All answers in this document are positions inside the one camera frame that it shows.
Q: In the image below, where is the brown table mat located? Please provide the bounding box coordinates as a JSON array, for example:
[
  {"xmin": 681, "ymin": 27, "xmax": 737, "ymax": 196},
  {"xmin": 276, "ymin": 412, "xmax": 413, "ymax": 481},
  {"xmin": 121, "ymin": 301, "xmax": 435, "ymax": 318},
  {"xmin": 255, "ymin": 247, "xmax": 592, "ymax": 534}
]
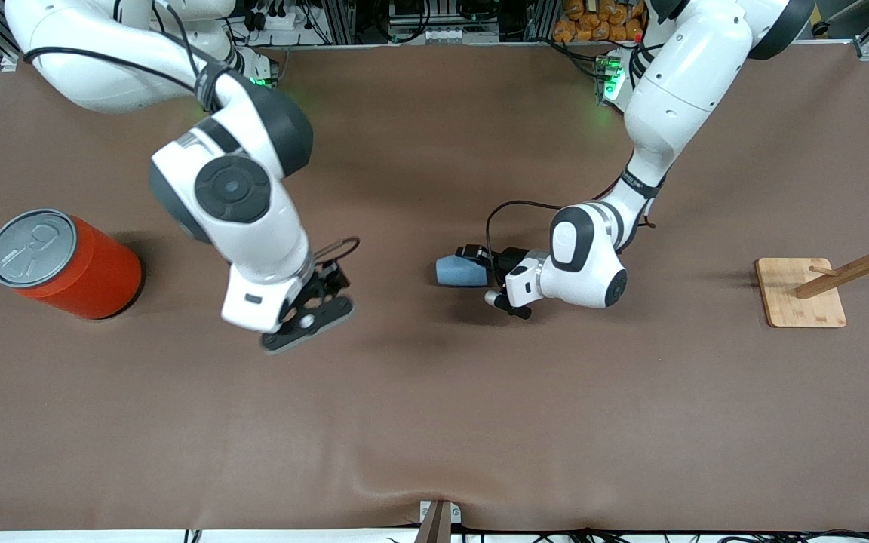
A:
[{"xmin": 0, "ymin": 43, "xmax": 869, "ymax": 532}]

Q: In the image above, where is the black electronics box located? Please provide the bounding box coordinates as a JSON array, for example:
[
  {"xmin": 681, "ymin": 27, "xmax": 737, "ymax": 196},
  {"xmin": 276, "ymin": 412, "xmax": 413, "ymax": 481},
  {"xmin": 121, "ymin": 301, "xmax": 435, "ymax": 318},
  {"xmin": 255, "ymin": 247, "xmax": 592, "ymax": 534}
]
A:
[{"xmin": 388, "ymin": 0, "xmax": 502, "ymax": 31}]

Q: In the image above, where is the small metal bracket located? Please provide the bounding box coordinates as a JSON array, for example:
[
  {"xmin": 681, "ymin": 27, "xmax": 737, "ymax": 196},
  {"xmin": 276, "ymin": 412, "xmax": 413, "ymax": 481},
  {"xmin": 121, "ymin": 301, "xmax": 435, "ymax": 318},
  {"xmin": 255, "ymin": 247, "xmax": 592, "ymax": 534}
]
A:
[{"xmin": 419, "ymin": 500, "xmax": 462, "ymax": 525}]

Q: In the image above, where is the orange packaged snacks pile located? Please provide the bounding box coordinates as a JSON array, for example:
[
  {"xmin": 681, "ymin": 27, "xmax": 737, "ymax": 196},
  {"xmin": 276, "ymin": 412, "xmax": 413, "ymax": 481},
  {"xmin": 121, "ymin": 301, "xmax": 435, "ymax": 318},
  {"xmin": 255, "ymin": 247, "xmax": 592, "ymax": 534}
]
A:
[{"xmin": 553, "ymin": 0, "xmax": 646, "ymax": 44}]

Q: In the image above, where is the aluminium frame post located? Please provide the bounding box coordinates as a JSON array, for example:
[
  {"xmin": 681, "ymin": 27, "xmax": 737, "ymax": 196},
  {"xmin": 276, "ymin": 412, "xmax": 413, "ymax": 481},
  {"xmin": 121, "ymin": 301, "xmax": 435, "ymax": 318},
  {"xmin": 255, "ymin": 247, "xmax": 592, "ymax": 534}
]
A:
[
  {"xmin": 325, "ymin": 0, "xmax": 358, "ymax": 44},
  {"xmin": 529, "ymin": 0, "xmax": 560, "ymax": 42}
]

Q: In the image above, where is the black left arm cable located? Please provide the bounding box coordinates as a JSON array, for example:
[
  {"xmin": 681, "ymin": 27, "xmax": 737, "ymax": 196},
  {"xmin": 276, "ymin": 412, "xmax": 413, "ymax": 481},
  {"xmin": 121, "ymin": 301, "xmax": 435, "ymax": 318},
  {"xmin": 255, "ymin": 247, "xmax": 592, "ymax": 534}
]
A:
[{"xmin": 486, "ymin": 170, "xmax": 658, "ymax": 266}]

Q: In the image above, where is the white power strip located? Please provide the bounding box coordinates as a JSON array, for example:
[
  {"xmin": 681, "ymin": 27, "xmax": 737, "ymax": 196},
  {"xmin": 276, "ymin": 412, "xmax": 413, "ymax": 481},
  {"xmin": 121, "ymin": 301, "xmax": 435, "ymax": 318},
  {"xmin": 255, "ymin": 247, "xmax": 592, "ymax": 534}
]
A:
[{"xmin": 246, "ymin": 4, "xmax": 307, "ymax": 31}]

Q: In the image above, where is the light blue plastic cup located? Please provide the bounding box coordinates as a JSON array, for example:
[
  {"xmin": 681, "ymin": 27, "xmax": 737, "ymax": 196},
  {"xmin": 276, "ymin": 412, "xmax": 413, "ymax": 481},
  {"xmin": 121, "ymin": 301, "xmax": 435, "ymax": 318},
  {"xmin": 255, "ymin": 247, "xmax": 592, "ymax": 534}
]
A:
[{"xmin": 435, "ymin": 255, "xmax": 490, "ymax": 288}]

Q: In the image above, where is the large orange can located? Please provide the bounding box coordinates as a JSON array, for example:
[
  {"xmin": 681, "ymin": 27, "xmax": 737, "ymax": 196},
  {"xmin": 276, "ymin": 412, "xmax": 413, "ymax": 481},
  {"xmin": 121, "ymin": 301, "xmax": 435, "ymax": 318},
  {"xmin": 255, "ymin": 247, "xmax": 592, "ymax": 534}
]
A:
[{"xmin": 0, "ymin": 209, "xmax": 144, "ymax": 321}]

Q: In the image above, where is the wooden cup rack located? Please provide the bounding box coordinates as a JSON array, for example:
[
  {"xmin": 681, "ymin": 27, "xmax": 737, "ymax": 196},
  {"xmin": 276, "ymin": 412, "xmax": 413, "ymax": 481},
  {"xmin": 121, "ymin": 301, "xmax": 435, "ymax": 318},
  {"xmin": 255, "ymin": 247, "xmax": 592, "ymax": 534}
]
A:
[{"xmin": 755, "ymin": 205, "xmax": 869, "ymax": 329}]

